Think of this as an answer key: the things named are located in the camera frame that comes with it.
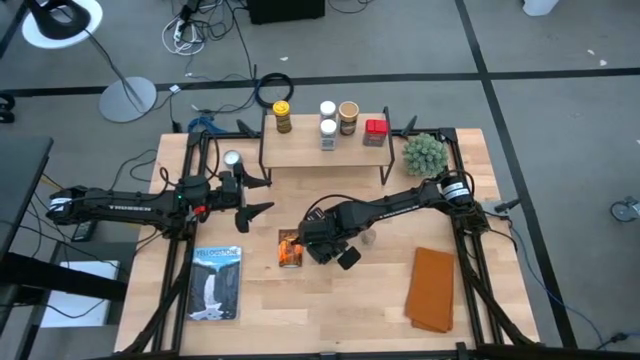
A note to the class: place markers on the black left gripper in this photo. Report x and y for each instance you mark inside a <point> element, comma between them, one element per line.
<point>241,197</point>

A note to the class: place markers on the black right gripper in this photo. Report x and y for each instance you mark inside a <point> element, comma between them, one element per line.
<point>325,235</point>

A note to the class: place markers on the orange taco seasoning mix packet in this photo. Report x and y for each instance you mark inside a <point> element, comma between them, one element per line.
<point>289,252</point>

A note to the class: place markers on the everything bagel seasoning jar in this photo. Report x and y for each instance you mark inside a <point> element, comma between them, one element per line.
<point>328,109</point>
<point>328,135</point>

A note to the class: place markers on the tan lid spice jar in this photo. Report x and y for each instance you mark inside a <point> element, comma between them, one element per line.
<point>348,120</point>

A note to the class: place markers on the smoked paprika tin red lid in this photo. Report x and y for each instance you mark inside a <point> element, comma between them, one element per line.
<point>376,131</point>

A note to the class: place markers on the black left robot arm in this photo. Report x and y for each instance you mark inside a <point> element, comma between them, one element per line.
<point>125,207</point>

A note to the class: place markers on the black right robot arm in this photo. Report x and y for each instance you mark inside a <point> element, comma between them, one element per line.
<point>400,210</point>

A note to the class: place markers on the round silver tin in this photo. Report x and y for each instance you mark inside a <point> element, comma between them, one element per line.
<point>231,158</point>

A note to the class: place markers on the yellow lid spice jar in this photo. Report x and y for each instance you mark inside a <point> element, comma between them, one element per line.
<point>282,117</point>

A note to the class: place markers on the Yellowstone waterfall book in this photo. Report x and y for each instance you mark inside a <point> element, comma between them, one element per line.
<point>215,285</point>

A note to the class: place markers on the orange folded cloth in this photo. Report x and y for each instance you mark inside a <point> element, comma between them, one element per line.
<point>430,290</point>

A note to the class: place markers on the green potted succulent plant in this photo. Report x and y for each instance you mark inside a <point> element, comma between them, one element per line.
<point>425,155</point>

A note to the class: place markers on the black floor lamp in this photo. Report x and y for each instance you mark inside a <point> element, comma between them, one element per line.
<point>127,100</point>

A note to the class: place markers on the black power adapter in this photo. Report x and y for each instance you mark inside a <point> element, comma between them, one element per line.
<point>85,230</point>

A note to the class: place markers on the black floor cabinet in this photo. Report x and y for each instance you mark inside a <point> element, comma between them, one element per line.
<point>285,10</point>

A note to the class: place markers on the white floor box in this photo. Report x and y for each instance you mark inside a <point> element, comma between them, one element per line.
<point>75,310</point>

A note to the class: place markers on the black side desk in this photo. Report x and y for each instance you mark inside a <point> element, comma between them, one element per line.
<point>20,190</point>

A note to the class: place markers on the black chair wheels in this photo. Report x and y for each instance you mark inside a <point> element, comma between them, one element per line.
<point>6,107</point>

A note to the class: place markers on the grey caster wheel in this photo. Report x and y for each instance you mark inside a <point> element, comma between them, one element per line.
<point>622,211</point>

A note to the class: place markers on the black floor plug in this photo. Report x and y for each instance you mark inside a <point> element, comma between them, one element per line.
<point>617,337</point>

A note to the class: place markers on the white floor object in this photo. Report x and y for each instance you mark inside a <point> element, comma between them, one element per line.
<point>540,6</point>

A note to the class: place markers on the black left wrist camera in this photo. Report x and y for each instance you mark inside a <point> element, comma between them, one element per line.
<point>228,190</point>

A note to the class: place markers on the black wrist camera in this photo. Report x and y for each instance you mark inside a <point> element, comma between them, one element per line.
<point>315,216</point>
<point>228,190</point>

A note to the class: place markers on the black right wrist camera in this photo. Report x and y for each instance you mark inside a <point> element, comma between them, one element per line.
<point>315,216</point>

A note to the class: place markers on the wooden shelf black metal frame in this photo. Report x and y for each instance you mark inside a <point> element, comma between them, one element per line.
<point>295,150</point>

